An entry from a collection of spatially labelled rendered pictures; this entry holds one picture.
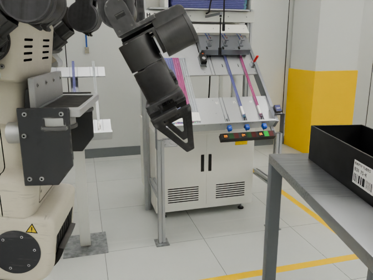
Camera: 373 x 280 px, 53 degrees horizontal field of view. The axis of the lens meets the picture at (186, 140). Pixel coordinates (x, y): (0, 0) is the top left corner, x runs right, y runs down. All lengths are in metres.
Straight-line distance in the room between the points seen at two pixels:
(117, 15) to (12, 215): 0.49
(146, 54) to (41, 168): 0.34
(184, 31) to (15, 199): 0.50
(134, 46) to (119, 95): 3.39
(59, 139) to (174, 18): 0.34
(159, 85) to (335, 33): 3.70
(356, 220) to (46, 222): 0.66
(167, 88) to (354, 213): 0.52
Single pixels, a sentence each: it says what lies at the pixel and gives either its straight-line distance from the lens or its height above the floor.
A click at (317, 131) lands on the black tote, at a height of 0.90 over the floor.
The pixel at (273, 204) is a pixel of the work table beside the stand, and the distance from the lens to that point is 1.36.
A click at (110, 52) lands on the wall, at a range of 3.98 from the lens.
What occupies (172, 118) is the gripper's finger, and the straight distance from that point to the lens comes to 0.61.
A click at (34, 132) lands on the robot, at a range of 0.80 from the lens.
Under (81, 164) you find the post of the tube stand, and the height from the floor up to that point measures 0.52.
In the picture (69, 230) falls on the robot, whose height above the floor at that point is 0.70.
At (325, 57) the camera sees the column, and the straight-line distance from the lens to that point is 4.21.
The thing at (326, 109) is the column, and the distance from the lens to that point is 4.28.
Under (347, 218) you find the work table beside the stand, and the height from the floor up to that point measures 0.80.
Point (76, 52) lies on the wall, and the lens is 3.96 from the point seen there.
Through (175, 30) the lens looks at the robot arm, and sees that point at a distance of 0.63.
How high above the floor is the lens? 1.16
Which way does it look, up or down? 14 degrees down
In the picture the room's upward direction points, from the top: straight up
